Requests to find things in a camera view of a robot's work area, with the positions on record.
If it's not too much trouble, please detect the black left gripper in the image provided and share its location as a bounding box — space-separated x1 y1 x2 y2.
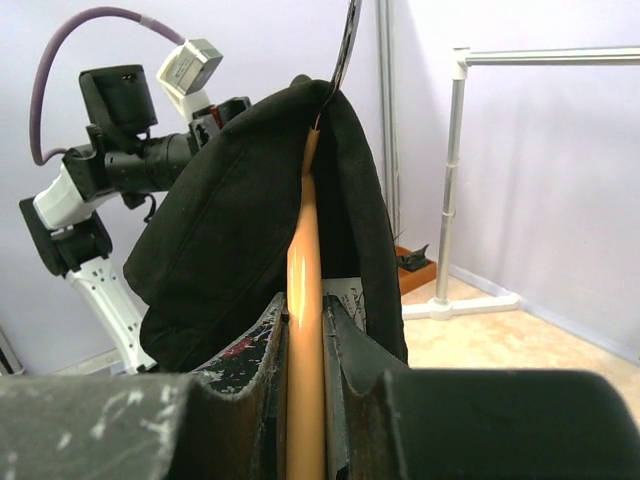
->
188 96 251 150

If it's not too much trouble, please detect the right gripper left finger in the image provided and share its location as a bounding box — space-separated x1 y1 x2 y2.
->
1 295 285 479

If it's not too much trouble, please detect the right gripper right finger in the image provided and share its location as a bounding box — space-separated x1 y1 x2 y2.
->
323 296 635 479

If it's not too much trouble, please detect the orange hanger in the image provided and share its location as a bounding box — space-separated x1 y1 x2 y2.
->
284 1 362 479

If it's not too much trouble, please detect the white clothes rack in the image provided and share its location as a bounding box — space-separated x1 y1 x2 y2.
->
399 45 640 321

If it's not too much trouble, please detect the black t-shirt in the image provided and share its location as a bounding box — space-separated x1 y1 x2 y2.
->
124 75 408 372

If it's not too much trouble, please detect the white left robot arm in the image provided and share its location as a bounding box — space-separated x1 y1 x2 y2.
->
19 65 251 374

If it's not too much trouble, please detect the wooden compartment tray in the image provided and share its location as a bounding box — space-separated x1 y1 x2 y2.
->
397 255 437 295

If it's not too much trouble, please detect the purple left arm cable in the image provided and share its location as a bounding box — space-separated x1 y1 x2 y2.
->
29 5 187 166

